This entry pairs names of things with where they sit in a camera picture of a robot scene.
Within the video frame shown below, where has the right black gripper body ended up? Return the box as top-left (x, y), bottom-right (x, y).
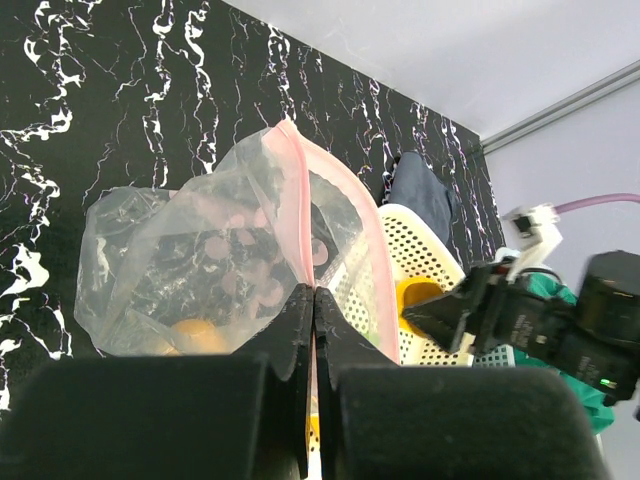
top-left (469, 250), bottom-right (639, 405)

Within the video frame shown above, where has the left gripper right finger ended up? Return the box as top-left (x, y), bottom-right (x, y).
top-left (314, 287), bottom-right (400, 479)

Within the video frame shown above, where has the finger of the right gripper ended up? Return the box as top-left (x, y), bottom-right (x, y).
top-left (403, 286), bottom-right (477, 353)

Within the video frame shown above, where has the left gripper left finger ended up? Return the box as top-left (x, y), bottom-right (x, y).
top-left (237, 284), bottom-right (313, 479)

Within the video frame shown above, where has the yellow fake orange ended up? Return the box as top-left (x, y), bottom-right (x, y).
top-left (396, 277), bottom-right (444, 335)

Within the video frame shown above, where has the small orange fake tangerine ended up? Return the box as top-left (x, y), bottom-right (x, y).
top-left (164, 319), bottom-right (229, 355)

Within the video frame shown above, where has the clear zip top bag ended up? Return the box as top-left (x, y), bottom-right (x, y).
top-left (74, 120), bottom-right (377, 356)

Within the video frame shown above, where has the green cloth garment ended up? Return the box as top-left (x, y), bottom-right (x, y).
top-left (514, 273), bottom-right (615, 435)

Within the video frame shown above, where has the white perforated tray basket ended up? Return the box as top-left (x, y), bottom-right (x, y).
top-left (324, 203), bottom-right (516, 369)

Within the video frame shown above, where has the folded navy blue cloth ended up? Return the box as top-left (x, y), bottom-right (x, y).
top-left (386, 151), bottom-right (459, 244)

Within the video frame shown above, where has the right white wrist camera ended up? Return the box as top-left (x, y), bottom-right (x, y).
top-left (505, 204), bottom-right (563, 282)

